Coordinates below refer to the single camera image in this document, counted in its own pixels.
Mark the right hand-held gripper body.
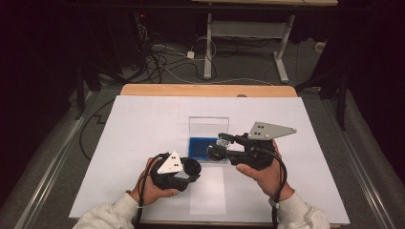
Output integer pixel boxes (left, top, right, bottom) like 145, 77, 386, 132
233, 121, 298, 171

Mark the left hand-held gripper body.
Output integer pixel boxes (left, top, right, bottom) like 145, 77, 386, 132
149, 150, 192, 192

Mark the round stamp with clear handle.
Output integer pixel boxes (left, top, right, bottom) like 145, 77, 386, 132
207, 135, 235, 162

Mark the white paper sheet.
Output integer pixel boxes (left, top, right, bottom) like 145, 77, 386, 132
189, 165, 227, 216

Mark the blue ink pad clear case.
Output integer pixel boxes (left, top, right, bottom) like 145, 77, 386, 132
187, 115, 231, 164

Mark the person's left hand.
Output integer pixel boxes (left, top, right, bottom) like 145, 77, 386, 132
129, 156, 181, 207

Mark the person's right hand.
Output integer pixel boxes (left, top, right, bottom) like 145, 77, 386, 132
235, 139, 295, 202

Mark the white table cover board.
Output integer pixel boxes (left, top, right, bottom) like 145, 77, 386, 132
68, 94, 352, 226

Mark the black metal stand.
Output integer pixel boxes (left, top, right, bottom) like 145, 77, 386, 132
295, 61, 349, 132
74, 60, 88, 121

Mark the white power strip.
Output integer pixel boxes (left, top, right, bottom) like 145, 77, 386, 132
314, 41, 329, 54

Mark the left hand-held gripper black cable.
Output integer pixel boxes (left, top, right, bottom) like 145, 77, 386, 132
133, 152, 171, 229

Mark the hand-held gripper black cable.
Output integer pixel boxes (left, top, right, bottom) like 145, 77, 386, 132
133, 152, 171, 229
266, 146, 288, 229

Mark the right hand-held gripper black cable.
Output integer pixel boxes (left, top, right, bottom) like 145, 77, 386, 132
266, 146, 288, 229

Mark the white floor cable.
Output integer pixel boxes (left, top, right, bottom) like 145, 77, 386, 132
152, 44, 275, 87

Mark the thin black floor cable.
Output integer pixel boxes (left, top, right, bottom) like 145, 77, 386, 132
78, 98, 117, 161

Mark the metal floor rail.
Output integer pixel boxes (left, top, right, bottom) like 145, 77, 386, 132
321, 98, 397, 229
15, 91, 98, 229

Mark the white metal desk frame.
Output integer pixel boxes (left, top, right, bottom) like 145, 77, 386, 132
190, 0, 339, 84

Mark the tangle of black floor cables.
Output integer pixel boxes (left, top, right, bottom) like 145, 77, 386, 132
137, 23, 221, 84

